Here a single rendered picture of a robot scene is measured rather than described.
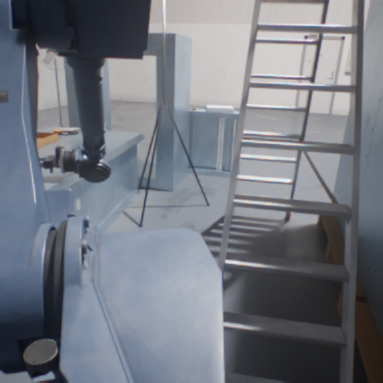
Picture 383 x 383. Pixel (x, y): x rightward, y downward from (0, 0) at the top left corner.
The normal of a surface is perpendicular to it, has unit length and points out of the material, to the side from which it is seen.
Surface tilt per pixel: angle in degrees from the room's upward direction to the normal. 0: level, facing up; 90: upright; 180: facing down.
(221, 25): 90
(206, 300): 16
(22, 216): 34
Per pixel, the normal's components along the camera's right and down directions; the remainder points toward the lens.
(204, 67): -0.23, 0.34
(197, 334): 0.10, -0.80
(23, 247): 0.16, -0.58
